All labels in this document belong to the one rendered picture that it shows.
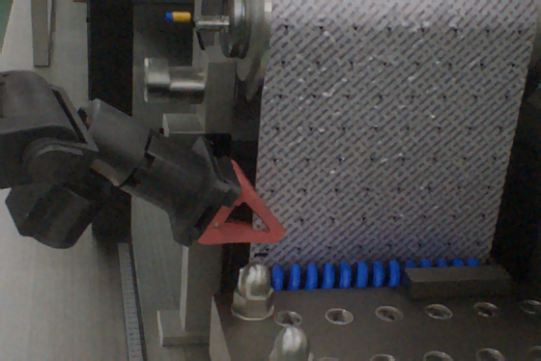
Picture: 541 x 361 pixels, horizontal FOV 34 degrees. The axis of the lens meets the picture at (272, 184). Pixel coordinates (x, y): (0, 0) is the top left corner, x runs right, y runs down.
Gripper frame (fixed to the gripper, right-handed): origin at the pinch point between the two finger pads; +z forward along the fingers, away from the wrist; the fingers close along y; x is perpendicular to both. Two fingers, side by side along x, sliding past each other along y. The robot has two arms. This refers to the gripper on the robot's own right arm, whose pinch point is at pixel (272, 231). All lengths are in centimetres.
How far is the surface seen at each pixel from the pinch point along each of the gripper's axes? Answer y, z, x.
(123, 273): -22.0, -2.0, -20.5
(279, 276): 3.3, 1.5, -2.4
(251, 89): -2.1, -8.6, 9.7
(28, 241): -30.6, -11.5, -26.1
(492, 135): 0.2, 12.1, 17.8
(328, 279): 3.5, 5.6, -0.4
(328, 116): 0.3, -2.2, 11.6
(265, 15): 1.1, -12.2, 15.9
